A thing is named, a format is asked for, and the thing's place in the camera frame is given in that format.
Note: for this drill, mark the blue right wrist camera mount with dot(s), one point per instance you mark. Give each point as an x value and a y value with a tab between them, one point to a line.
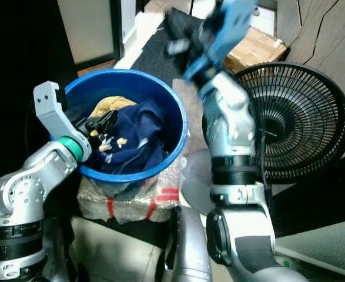
231	29

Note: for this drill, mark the black floor mat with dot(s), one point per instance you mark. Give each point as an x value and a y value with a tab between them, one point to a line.
151	56

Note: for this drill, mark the blue plastic bucket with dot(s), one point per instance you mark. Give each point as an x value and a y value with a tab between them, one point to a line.
177	129

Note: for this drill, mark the bubble wrap package red tape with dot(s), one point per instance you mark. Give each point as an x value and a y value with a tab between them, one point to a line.
131	205

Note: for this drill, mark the black framed door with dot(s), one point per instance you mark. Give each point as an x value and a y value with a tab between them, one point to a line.
87	29

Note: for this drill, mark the black floor fan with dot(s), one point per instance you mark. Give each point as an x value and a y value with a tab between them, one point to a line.
307	117

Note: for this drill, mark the grey robot leg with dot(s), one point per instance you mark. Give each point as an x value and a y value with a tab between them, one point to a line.
193	247

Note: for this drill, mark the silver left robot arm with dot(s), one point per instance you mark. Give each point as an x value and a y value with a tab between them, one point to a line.
22	194

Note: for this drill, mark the white storage box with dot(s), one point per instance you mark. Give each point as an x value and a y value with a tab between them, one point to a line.
113	252

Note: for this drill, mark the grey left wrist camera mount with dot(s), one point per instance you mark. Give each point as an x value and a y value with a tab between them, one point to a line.
53	114

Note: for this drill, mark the brown cardboard box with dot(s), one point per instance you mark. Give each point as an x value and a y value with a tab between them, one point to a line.
260	50

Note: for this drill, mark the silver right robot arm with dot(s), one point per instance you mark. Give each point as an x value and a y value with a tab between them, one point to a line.
240	176

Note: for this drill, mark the yellow garment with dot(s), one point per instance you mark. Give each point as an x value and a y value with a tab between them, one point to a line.
110	106

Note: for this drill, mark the navy blue garment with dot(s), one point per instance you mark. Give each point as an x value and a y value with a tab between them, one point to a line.
140	144

